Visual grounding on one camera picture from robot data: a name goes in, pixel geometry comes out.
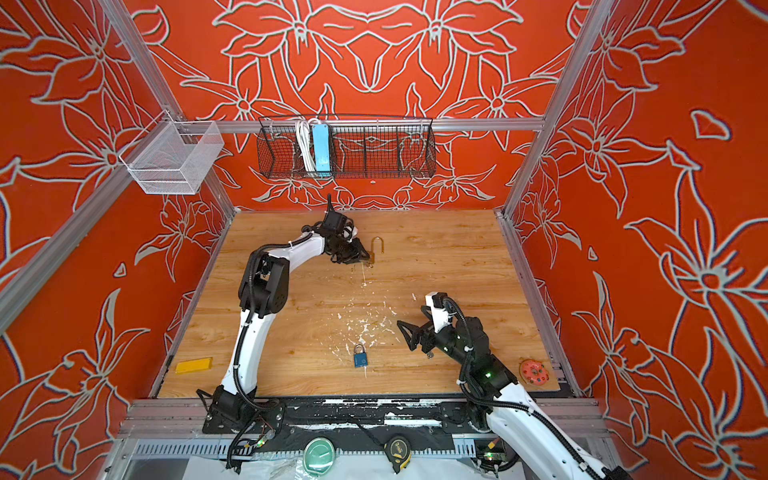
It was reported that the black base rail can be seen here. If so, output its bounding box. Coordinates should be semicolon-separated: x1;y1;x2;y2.
196;389;490;436

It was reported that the light blue box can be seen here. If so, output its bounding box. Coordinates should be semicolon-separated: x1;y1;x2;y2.
312;123;331;177

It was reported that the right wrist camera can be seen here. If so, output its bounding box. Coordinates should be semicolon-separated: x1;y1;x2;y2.
425;292;452;333

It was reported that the yellow flat block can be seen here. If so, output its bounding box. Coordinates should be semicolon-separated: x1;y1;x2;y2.
175;357;213;375

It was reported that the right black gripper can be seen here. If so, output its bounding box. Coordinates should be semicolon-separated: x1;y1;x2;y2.
397;306;476;374

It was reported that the black yellow tape measure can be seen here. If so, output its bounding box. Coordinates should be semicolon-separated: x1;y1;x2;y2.
384;435;412;474

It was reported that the brass padlock long shackle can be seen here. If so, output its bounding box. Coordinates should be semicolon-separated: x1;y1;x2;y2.
368;236;385;268

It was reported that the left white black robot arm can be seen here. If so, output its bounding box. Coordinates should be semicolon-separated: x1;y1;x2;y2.
197;201;371;434

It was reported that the white mesh basket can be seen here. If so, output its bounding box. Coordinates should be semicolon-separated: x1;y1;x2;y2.
121;121;224;195

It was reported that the black wire basket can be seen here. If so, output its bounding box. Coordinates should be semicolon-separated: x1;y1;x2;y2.
256;115;437;180

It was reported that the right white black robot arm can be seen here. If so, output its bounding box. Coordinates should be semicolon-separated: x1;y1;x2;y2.
397;292;631;479

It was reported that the white coiled cable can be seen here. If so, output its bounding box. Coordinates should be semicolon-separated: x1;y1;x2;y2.
295;119;317;174

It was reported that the red round object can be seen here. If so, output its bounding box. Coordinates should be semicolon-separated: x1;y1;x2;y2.
519;359;550;387

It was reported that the blue padlock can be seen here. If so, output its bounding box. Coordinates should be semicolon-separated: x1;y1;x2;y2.
353;344;368;368

